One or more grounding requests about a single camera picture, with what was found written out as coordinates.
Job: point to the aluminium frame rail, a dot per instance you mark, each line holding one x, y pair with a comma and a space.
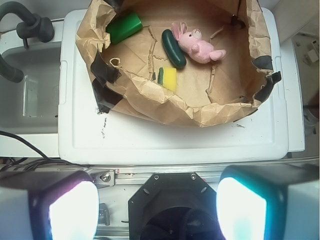
166, 202

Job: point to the crumpled brown paper liner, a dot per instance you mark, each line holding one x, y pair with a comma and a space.
124, 76

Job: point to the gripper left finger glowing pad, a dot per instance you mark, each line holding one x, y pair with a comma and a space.
48, 205

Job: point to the grey sink basin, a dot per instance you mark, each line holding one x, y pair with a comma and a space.
31, 106

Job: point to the dark green toy cucumber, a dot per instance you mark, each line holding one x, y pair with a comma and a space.
172, 49

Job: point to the green plastic cylinder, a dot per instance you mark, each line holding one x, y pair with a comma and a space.
124, 27

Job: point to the pink plush bunny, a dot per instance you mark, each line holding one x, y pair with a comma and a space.
191, 42

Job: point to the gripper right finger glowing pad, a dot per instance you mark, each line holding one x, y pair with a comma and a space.
269, 202

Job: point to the white plastic bin lid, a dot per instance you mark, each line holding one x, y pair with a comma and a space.
89, 137

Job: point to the green and yellow sponge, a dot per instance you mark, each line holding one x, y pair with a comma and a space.
167, 77

